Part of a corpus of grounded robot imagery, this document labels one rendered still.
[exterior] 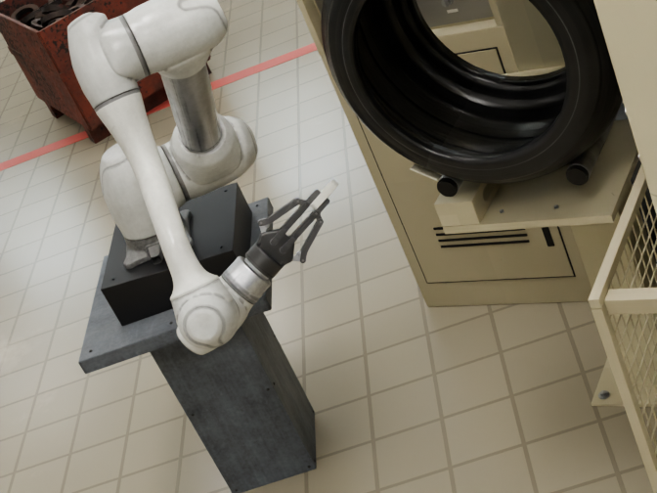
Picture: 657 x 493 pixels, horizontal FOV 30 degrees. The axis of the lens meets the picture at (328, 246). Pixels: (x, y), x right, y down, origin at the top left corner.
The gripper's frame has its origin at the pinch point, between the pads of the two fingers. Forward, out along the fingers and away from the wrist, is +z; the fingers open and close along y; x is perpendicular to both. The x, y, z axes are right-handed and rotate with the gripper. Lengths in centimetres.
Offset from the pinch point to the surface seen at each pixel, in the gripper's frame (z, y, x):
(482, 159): 25.8, 17.0, 11.9
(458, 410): -22, 77, -75
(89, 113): -58, -66, -348
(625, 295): 21, 36, 67
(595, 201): 35, 40, 8
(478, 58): 50, 15, -69
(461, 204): 17.2, 22.8, -1.2
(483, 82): 39.8, 11.1, -13.9
